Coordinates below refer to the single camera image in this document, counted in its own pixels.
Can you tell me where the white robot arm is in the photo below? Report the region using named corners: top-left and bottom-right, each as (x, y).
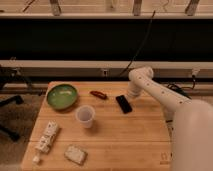
top-left (127, 67), bottom-right (213, 171)

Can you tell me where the small red-brown object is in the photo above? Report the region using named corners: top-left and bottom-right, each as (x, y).
top-left (90, 91), bottom-right (107, 100)

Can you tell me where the translucent plastic cup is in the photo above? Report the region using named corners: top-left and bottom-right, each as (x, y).
top-left (75, 105), bottom-right (95, 128)

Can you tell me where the green bowl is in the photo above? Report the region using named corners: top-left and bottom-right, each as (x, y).
top-left (46, 84), bottom-right (78, 110)

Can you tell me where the white rectangular sponge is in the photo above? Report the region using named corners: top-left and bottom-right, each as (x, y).
top-left (64, 145), bottom-right (87, 165)

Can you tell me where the black baseboard heater panel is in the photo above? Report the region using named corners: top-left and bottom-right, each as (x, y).
top-left (0, 19), bottom-right (213, 62)

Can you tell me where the black chair base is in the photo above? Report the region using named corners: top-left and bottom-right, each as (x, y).
top-left (0, 66), bottom-right (34, 142)

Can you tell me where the black cable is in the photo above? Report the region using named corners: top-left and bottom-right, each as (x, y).
top-left (118, 9), bottom-right (157, 78)

